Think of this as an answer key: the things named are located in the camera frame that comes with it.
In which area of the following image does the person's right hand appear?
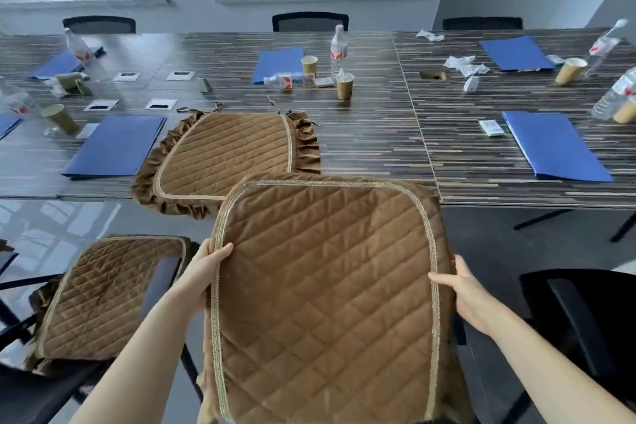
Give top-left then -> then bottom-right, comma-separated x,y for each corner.
428,255 -> 508,338

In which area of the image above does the person's left hand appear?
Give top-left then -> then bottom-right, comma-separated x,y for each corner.
173,238 -> 235,313

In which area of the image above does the brown quilted chair cover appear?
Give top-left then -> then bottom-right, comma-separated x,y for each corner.
197,173 -> 474,424

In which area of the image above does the person's left forearm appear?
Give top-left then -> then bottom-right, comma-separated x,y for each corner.
69,289 -> 208,424

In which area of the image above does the person's right forearm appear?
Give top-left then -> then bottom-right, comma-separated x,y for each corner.
488,309 -> 636,424

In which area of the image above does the brown ruffled quilted seat cushion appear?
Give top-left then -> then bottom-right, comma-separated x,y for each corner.
131,109 -> 323,220
24,234 -> 192,376

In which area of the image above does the black table leg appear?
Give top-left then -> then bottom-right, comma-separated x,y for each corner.
609,211 -> 636,243
513,209 -> 573,232

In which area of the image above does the black office chair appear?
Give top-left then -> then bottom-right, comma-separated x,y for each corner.
501,267 -> 636,424
0,239 -> 205,424

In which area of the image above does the blue folder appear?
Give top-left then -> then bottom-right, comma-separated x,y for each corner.
501,110 -> 615,184
0,113 -> 24,140
28,46 -> 105,81
62,114 -> 168,179
480,35 -> 556,73
252,47 -> 305,86

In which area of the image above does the clear plastic water bottle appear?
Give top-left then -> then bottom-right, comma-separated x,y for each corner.
583,18 -> 630,78
330,24 -> 349,80
590,66 -> 636,122
0,75 -> 44,120
64,27 -> 93,65
263,72 -> 317,90

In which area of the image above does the black mesh chair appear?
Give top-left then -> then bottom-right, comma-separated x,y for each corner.
63,16 -> 137,35
442,16 -> 524,31
272,12 -> 350,33

